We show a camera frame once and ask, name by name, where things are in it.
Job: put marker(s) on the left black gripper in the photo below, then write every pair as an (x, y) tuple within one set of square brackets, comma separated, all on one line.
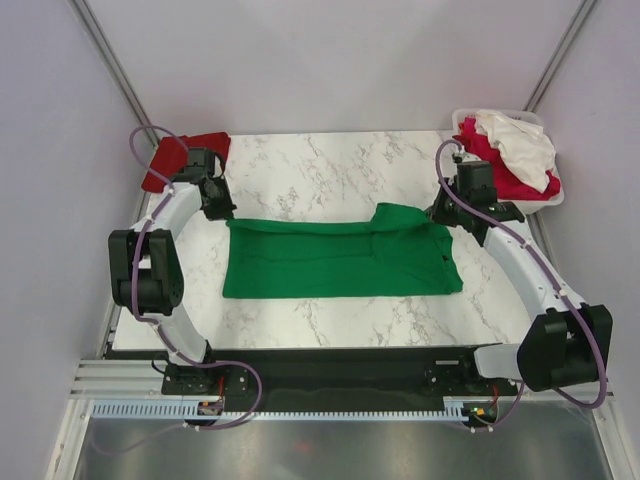
[(225, 211)]

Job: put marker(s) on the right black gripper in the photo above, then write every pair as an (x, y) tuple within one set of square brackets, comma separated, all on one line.
[(438, 214)]

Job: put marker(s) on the green t-shirt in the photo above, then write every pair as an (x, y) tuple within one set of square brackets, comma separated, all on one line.
[(399, 252)]

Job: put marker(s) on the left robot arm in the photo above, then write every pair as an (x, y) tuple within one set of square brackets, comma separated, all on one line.
[(146, 275)]

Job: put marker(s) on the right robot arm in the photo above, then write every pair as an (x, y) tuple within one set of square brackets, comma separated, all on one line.
[(568, 340)]

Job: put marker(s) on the white plastic laundry basket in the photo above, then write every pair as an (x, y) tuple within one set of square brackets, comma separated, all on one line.
[(509, 188)]

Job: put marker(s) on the folded dark red t-shirt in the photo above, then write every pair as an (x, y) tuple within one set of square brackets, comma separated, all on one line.
[(170, 157)]

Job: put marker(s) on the white t-shirt in basket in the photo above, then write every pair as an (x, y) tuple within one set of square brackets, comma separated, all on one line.
[(525, 149)]

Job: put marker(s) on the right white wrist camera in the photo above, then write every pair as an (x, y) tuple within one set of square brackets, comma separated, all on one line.
[(459, 156)]

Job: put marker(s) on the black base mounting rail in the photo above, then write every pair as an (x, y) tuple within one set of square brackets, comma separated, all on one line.
[(349, 379)]

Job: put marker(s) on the right aluminium frame post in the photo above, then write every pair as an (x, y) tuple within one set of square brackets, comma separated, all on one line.
[(561, 52)]

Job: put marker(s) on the aluminium frame post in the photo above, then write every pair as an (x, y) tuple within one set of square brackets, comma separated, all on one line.
[(92, 27), (561, 52)]

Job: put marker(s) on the left aluminium frame post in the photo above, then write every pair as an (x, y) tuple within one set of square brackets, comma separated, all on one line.
[(92, 27)]

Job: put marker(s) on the white slotted cable duct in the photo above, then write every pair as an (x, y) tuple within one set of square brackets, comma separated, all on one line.
[(193, 410)]

